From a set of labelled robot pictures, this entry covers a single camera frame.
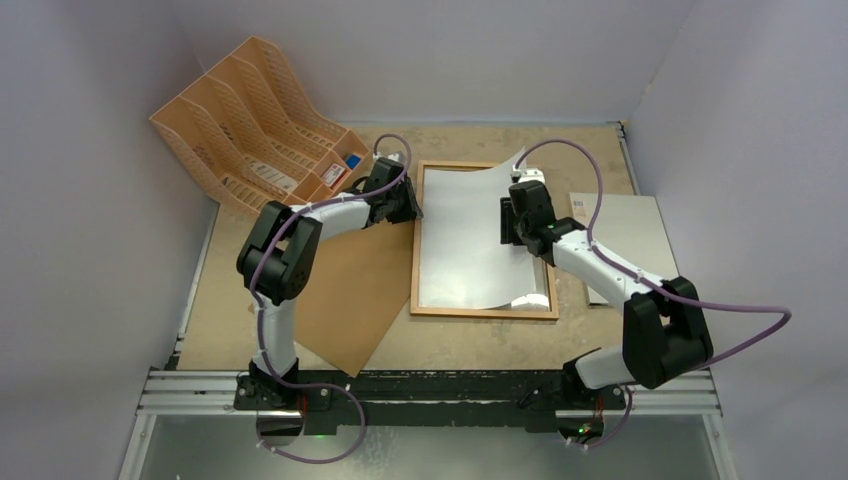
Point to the blue small box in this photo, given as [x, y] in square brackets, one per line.
[352, 161]

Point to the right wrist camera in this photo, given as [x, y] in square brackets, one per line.
[519, 175]

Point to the brown backing board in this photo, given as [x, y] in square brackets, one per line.
[360, 282]

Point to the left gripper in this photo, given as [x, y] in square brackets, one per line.
[410, 211]

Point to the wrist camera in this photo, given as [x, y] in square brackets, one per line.
[519, 175]
[396, 157]

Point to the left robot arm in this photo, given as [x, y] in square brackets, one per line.
[277, 258]

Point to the red white small box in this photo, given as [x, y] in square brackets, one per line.
[333, 174]

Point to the brown wooden picture frame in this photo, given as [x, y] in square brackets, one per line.
[484, 245]

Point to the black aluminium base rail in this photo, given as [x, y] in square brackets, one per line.
[534, 400]

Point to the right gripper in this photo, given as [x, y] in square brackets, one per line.
[507, 223]

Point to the white panel sheet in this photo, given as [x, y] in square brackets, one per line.
[632, 227]

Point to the orange plastic file organizer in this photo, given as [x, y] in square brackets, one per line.
[247, 133]

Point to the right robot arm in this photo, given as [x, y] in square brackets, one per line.
[664, 333]

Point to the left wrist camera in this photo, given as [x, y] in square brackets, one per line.
[396, 157]

